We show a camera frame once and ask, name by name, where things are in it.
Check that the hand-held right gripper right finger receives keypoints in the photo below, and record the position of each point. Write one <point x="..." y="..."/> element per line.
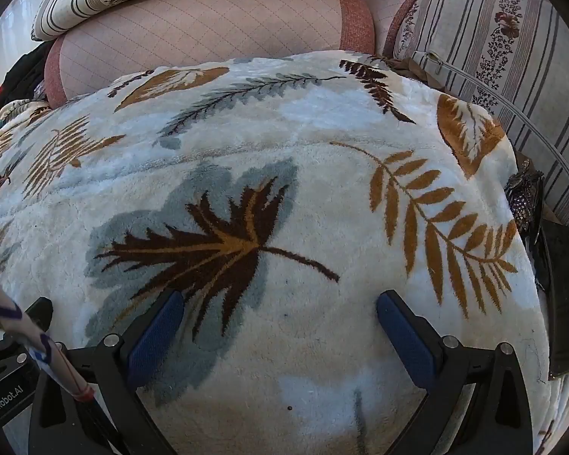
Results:
<point x="403" y="341"/>

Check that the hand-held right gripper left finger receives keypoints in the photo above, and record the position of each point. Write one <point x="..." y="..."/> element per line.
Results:
<point x="156" y="336"/>

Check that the leaf-printed fleece blanket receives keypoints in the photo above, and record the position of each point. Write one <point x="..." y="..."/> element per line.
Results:
<point x="313" y="189"/>

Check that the dark beaded purse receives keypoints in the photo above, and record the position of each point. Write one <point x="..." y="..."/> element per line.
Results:
<point x="526" y="199"/>

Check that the dark clothes pile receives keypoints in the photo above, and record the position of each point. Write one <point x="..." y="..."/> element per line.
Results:
<point x="23" y="76"/>

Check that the pink quilted bolster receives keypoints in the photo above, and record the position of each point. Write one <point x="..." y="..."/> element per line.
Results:
<point x="218" y="28"/>

